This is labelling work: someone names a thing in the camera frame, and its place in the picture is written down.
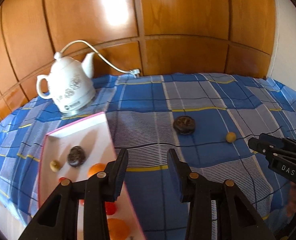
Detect white ceramic electric kettle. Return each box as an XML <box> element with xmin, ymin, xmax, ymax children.
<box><xmin>36</xmin><ymin>52</ymin><xmax>96</xmax><ymax>116</ymax></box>

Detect red tomato with stem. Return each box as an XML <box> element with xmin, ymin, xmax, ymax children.
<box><xmin>105</xmin><ymin>202</ymin><xmax>117</xmax><ymax>216</ymax></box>

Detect right hand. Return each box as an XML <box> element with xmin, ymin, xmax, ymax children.
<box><xmin>286</xmin><ymin>182</ymin><xmax>296</xmax><ymax>217</ymax></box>

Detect white kettle power cable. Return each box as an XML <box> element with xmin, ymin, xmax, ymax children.
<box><xmin>60</xmin><ymin>39</ymin><xmax>141</xmax><ymax>79</ymax></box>

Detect large orange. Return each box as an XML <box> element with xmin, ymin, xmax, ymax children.
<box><xmin>107</xmin><ymin>218</ymin><xmax>131</xmax><ymax>240</ymax></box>

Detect yellow-green small fruit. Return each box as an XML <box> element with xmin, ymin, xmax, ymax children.
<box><xmin>226</xmin><ymin>132</ymin><xmax>237</xmax><ymax>143</ymax></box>
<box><xmin>50</xmin><ymin>160</ymin><xmax>61</xmax><ymax>173</ymax></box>

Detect wooden wardrobe panels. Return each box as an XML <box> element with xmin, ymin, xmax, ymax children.
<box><xmin>0</xmin><ymin>0</ymin><xmax>275</xmax><ymax>120</ymax></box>

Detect pink white shallow box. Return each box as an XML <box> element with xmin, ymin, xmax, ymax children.
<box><xmin>37</xmin><ymin>111</ymin><xmax>146</xmax><ymax>240</ymax></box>

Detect blue plaid tablecloth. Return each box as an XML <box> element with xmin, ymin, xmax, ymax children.
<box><xmin>0</xmin><ymin>73</ymin><xmax>296</xmax><ymax>239</ymax></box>

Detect dark brown mangosteen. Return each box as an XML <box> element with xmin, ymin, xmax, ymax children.
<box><xmin>67</xmin><ymin>146</ymin><xmax>86</xmax><ymax>167</ymax></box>
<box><xmin>173</xmin><ymin>115</ymin><xmax>196</xmax><ymax>135</ymax></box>

